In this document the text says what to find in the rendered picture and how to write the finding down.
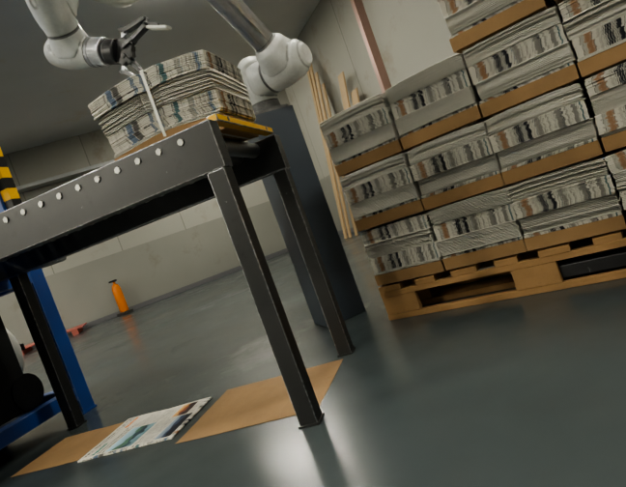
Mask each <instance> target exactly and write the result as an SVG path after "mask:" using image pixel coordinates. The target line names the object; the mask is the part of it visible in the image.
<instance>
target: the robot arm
mask: <svg viewBox="0 0 626 487"><path fill-rule="evenodd" d="M25 1H26V4H27V6H28V8H29V10H30V12H31V13H32V15H33V17H34V19H36V21H37V22H38V24H39V25H40V27H41V28H42V29H43V31H44V32H45V34H46V35H47V37H48V40H47V41H46V42H45V44H44V47H43V52H44V55H45V58H46V59H47V61H48V62H49V63H50V64H52V65H54V66H56V67H59V68H62V69H68V70H88V69H90V68H98V67H110V66H112V65H122V69H121V70H120V71H119V73H120V74H124V75H127V76H129V77H131V76H133V75H135V74H134V73H132V72H130V71H129V70H128V69H127V65H132V66H133V67H134V68H135V69H136V70H137V71H138V72H139V73H140V71H141V70H143V69H142V68H141V67H140V66H139V65H138V63H137V62H136V61H135V60H134V59H135V58H136V55H135V45H136V44H137V41H138V40H139V39H140V38H141V37H142V36H143V35H144V34H145V33H146V32H147V31H148V30H152V31H154V30H172V28H171V27H170V26H168V25H159V23H157V22H149V19H148V18H147V17H146V16H144V15H142V16H140V17H139V18H137V19H135V20H134V21H133V22H132V23H130V24H129V25H127V26H125V27H121V28H119V32H121V38H120V39H107V38H106V37H89V36H88V35H87V34H86V33H85V32H84V31H83V30H82V28H81V27H80V26H79V24H78V22H77V20H76V18H75V17H76V16H77V9H78V6H79V2H78V0H25ZM94 1H97V2H100V3H102V4H105V5H108V6H111V7H115V8H124V7H127V6H130V5H131V4H133V3H135V2H136V1H138V0H94ZM207 1H208V2H209V3H210V4H211V5H212V6H213V7H214V8H215V9H216V10H217V11H218V12H219V13H220V14H221V15H222V16H223V17H224V18H225V20H226V21H227V22H228V23H229V24H230V25H231V26H232V27H233V28H234V29H235V30H236V31H237V32H238V33H239V34H240V35H241V36H242V37H243V38H244V39H245V40H246V41H247V42H248V43H249V44H250V45H251V46H252V48H253V49H254V50H255V51H256V56H249V57H246V58H244V59H242V60H241V61H240V62H239V64H238V66H237V68H239V69H240V70H241V73H242V79H243V82H244V83H243V84H244V85H246V90H247V91H248V95H249V98H250V101H251V103H252V104H251V105H252V108H253V110H254V115H258V114H261V113H265V112H269V111H272V110H275V109H278V108H282V107H286V106H289V104H288V103H286V104H280V102H279V100H278V97H277V95H278V94H279V93H280V91H282V90H284V89H286V88H288V87H290V86H291V85H293V84H295V83H296V82H298V81H299V80H300V79H302V78H303V77H304V76H305V75H306V73H307V72H308V70H309V68H310V66H311V63H312V53H311V51H310V49H309V47H308V46H307V45H306V44H305V43H304V42H302V41H299V40H296V39H292V40H291V39H289V38H287V37H285V36H283V35H282V34H279V33H272V32H271V31H270V30H269V29H268V28H267V27H266V25H265V24H264V23H263V22H262V21H261V20H260V19H259V18H258V17H257V16H256V14H255V13H253V12H252V11H251V10H250V9H249V8H248V7H247V6H246V5H245V3H244V2H243V1H242V0H207ZM137 28H138V29H137ZM136 29H137V30H136ZM134 30H136V31H135V32H134V33H133V34H132V35H131V36H130V37H128V38H127V39H126V36H127V35H128V33H131V32H132V31H134Z"/></svg>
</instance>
